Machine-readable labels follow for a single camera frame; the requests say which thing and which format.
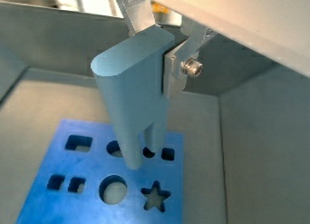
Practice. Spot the light blue square-circle peg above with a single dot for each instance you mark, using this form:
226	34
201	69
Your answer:
129	78

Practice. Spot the blue foam shape-sorter block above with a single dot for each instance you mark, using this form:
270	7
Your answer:
86	187

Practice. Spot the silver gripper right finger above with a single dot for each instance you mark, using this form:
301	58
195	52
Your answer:
181	61

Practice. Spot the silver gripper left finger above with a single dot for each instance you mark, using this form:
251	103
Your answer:
138	15

